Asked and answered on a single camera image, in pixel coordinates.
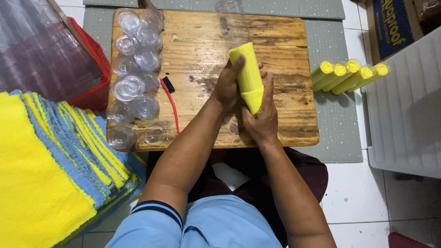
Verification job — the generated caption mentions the person's left hand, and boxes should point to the person's left hand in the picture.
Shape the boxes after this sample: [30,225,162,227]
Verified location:
[213,55,268,114]

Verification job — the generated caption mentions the person's right hand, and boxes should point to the person's right hand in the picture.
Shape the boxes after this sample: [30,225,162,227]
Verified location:
[241,72,280,147]

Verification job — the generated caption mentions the yellow microfibre cloth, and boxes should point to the yellow microfibre cloth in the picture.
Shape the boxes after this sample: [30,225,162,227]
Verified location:
[229,42,265,116]

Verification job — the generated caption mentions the low wooden table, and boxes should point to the low wooden table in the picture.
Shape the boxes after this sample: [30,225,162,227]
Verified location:
[106,8,320,152]

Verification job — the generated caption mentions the tube with yellow cloth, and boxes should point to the tube with yellow cloth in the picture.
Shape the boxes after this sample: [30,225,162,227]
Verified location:
[321,58,362,93]
[331,64,376,96]
[347,62,392,93]
[312,62,348,93]
[311,60,334,85]

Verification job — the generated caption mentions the grey speckled floor mat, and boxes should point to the grey speckled floor mat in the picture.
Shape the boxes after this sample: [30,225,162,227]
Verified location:
[83,0,346,20]
[83,6,363,164]

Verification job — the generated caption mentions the empty clear plastic tube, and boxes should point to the empty clear plastic tube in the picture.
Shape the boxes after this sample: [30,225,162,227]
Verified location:
[214,0,252,49]

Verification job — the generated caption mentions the person's dark trousers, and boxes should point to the person's dark trousers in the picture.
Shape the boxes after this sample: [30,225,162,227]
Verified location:
[146,147,329,248]

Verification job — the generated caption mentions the red black hand tool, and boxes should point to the red black hand tool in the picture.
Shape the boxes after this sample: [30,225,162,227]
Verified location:
[159,76,181,135]

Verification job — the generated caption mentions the group of clear plastic tubes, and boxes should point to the group of clear plastic tubes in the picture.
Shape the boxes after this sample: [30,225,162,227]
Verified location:
[106,8,168,151]

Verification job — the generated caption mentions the brown cardboard box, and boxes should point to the brown cardboard box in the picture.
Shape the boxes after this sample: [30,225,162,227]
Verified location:
[365,0,441,65]

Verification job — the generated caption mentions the white ribbed plastic lid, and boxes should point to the white ribbed plastic lid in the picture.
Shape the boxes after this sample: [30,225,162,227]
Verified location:
[360,25,441,180]

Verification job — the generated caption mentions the person's light blue shirt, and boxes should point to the person's light blue shirt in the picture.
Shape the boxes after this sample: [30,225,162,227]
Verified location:
[105,194,284,248]

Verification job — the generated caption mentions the red plastic crate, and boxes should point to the red plastic crate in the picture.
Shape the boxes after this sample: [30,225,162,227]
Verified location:
[67,17,111,112]

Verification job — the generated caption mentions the dark red mat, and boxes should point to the dark red mat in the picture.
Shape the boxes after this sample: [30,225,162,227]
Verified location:
[388,231,435,248]

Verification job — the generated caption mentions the clear plastic bag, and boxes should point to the clear plastic bag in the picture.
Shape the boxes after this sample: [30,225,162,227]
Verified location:
[0,0,104,104]

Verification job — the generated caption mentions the pile of yellow blue cloths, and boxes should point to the pile of yellow blue cloths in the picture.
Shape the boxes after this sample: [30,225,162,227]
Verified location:
[0,90,147,248]

